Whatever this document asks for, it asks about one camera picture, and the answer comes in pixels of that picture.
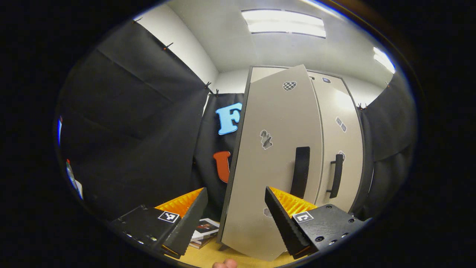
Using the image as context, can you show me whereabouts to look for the large ceiling light panel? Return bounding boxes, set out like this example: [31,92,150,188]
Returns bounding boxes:
[241,9,327,38]

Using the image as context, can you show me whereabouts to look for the white cabinet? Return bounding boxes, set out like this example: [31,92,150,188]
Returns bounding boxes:
[245,66,374,220]

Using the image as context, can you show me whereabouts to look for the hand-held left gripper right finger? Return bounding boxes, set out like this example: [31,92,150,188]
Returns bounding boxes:
[265,186,372,260]

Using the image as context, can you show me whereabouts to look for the brown book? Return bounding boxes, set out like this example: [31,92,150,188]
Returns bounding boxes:
[189,237,213,250]

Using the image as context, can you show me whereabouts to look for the small ceiling light panel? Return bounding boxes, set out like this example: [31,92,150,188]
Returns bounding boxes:
[373,47,396,74]

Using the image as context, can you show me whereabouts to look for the white cabinet door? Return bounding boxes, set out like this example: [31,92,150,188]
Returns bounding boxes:
[218,64,324,262]
[311,73,365,213]

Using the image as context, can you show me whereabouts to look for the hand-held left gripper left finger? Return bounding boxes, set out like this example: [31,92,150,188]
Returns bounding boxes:
[110,187,209,260]

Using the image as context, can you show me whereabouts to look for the black door handle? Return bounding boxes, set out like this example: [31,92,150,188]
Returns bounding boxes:
[290,146,311,199]
[327,154,344,199]

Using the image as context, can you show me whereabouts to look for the black backdrop cloth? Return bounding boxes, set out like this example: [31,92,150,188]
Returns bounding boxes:
[56,20,417,224]

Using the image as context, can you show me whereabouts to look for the blue white object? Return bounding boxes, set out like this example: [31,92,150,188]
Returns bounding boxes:
[57,116,83,200]

